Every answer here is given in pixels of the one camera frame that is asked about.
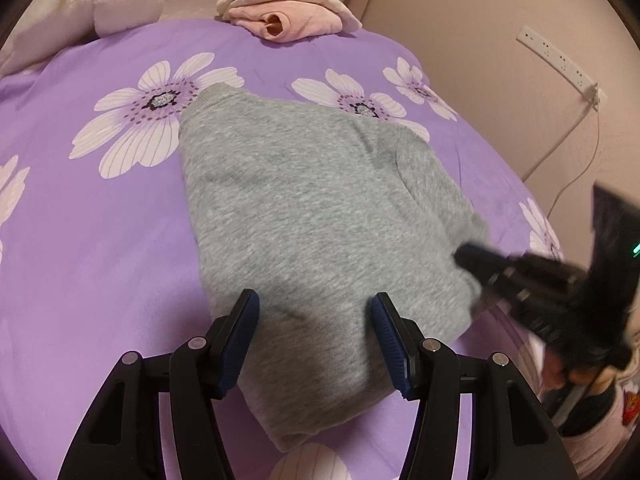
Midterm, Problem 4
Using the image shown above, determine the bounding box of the person's pink printed clothing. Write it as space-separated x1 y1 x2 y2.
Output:
557 375 640 480

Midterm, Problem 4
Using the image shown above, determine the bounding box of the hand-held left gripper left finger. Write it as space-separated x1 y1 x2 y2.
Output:
57 288 261 480

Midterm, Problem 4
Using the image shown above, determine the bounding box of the grey printed sweatshirt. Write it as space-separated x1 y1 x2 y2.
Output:
177 84 493 453

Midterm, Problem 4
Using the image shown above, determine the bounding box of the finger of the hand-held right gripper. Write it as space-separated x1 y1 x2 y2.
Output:
452 242 588 307

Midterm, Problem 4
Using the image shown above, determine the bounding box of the person's right hand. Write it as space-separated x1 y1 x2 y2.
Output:
542 347 623 391

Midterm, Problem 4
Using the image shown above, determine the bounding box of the white plush blanket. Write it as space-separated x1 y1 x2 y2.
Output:
0 0 166 78

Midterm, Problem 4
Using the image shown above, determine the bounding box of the purple floral blanket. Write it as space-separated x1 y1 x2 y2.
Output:
0 15 566 480

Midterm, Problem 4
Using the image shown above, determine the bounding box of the white wall power strip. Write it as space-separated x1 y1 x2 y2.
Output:
517 25 608 111

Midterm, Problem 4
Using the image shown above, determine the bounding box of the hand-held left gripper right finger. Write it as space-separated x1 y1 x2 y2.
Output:
370 292 576 480

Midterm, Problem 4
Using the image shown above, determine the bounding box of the white power cable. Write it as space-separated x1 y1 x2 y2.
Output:
522 92 602 221

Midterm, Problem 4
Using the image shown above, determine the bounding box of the folded pink garment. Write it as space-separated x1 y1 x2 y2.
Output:
216 0 363 43

